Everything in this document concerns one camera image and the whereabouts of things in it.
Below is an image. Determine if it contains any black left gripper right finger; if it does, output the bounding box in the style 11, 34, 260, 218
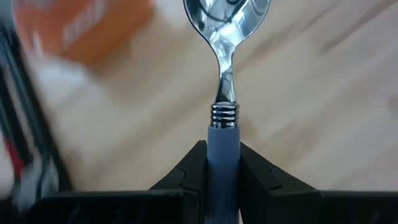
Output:
238, 142, 398, 224

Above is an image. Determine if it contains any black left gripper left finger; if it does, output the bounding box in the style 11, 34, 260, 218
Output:
27, 139, 208, 224

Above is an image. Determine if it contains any lavender handle spoon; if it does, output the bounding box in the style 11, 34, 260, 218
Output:
182, 0, 272, 224

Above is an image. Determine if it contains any orange plastic bin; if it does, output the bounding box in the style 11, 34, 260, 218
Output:
12, 0, 155, 68

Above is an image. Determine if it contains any black aluminium table frame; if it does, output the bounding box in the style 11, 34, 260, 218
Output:
0, 21, 75, 200

